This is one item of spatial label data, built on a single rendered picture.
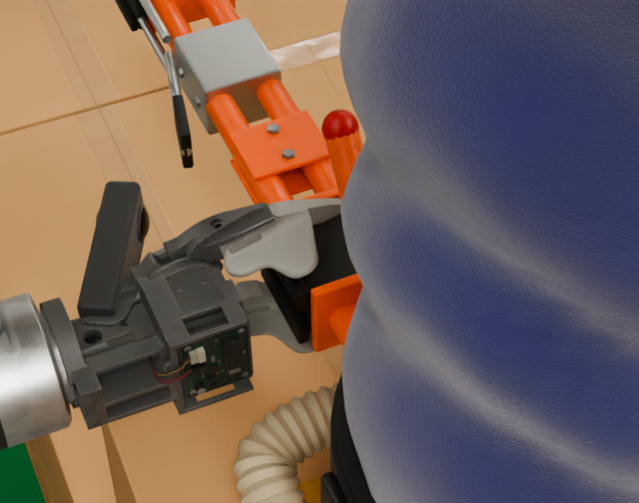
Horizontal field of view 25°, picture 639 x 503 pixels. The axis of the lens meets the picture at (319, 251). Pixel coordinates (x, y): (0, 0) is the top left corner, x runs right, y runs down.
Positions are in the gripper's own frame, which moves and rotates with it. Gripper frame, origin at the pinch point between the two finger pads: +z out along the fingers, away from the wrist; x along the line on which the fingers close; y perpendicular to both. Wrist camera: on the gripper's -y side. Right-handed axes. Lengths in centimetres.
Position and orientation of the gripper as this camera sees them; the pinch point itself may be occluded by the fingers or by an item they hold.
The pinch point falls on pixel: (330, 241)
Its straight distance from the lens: 99.3
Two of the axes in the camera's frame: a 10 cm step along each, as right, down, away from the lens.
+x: -0.2, -6.8, -7.4
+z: 9.2, -3.0, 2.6
